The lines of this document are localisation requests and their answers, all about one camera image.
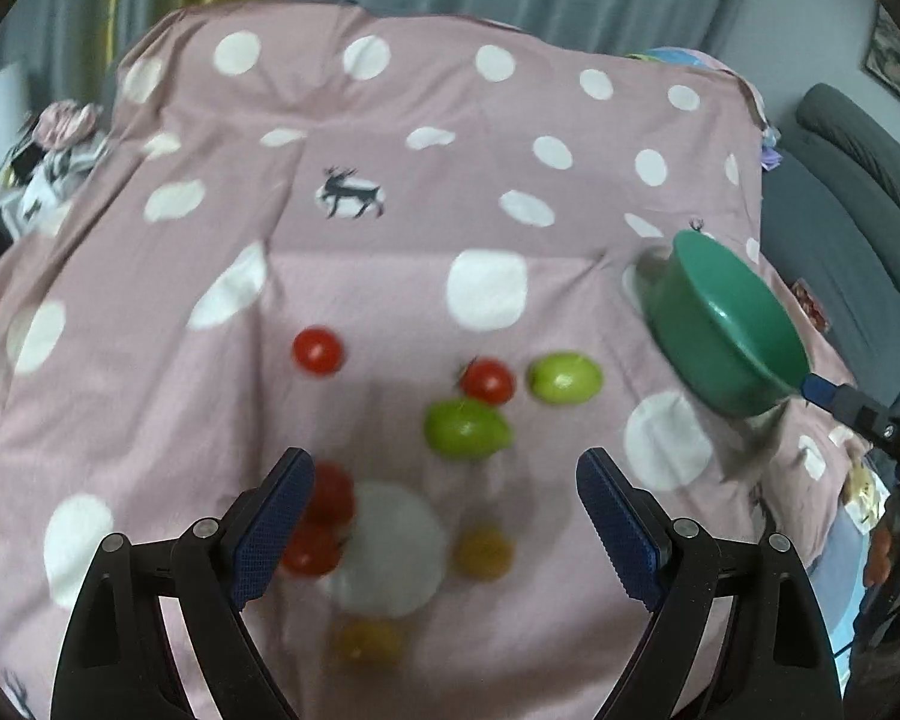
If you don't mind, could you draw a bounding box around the purple crumpled cloth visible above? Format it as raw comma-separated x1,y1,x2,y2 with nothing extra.
759,125,784,172

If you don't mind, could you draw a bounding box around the pink polka dot cloth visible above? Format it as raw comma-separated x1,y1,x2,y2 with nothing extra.
0,0,872,720

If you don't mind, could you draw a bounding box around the pile of clothes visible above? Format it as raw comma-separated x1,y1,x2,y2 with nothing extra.
0,99,107,239

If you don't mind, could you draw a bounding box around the white cylinder object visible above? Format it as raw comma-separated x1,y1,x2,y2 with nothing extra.
0,62,30,171

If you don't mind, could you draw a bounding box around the green plastic bowl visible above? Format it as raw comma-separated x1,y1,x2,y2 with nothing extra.
645,229,811,419

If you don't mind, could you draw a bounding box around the snack packet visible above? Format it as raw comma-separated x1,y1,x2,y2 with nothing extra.
790,280,831,335

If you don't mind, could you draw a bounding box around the framed picture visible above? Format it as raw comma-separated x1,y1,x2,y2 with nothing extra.
863,5,900,100

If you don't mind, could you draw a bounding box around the orange fruit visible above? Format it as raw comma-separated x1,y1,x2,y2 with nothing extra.
331,617,406,670
452,525,515,582

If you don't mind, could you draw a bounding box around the grey sofa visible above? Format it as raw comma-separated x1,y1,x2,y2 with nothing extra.
761,83,900,415

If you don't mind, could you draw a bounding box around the right hand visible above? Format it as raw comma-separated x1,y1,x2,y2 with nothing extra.
863,525,893,587

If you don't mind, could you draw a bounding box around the green fruit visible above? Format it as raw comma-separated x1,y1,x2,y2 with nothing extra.
424,398,514,460
526,351,605,405

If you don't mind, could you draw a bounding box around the red tomato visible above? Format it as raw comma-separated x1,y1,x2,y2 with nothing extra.
304,461,356,528
458,356,517,406
281,522,343,577
290,325,346,377

